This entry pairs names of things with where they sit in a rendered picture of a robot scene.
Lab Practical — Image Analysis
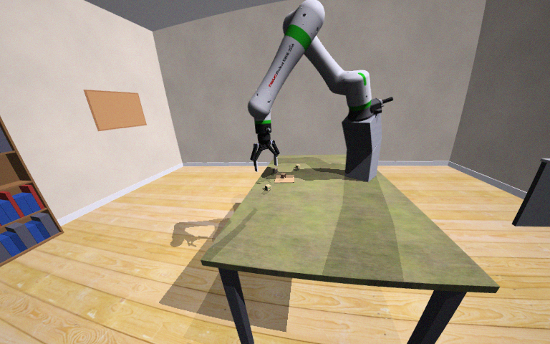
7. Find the tan square mat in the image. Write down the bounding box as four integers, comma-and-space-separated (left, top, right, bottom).
274, 175, 294, 183

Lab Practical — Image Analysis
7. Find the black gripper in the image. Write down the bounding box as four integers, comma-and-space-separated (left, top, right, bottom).
250, 133, 280, 172

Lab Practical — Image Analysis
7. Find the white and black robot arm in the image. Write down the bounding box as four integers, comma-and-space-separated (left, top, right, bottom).
248, 0, 393, 135

